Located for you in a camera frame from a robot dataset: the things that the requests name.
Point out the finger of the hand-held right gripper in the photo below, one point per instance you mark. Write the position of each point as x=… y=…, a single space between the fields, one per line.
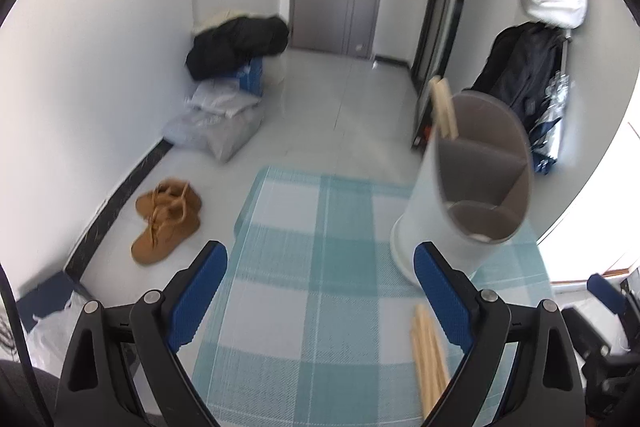
x=606 y=292

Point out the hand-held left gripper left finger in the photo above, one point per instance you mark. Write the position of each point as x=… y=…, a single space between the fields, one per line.
x=200 y=287

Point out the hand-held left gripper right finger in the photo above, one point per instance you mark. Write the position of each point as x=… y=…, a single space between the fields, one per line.
x=442 y=292

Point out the white utensil holder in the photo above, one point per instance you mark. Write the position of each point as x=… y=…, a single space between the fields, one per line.
x=430 y=207

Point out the teal checked tablecloth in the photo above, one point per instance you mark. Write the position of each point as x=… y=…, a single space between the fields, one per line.
x=300 y=257

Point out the dark blue flat box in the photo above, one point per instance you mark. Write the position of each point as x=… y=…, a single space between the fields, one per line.
x=47 y=297

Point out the white plastic bag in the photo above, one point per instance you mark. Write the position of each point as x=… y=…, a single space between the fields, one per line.
x=55 y=337

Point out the grey plastic package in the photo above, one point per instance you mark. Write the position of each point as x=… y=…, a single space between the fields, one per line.
x=220 y=134

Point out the blue and silver bag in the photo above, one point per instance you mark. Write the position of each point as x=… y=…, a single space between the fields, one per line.
x=547 y=132

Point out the white plastic package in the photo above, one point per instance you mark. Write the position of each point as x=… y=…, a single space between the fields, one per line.
x=222 y=99

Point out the person's left leg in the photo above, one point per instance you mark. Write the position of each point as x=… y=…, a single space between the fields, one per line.
x=20 y=399

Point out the blue cardboard box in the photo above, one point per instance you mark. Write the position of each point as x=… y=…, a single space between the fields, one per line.
x=252 y=77

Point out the black backpack hanging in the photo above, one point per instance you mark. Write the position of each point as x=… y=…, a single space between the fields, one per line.
x=525 y=67

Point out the black jacket pile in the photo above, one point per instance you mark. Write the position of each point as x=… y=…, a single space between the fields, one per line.
x=235 y=42

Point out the cream fabric item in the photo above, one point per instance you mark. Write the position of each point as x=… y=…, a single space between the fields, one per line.
x=220 y=18

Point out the black framed glass door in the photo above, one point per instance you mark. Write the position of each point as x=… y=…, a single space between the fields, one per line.
x=440 y=22

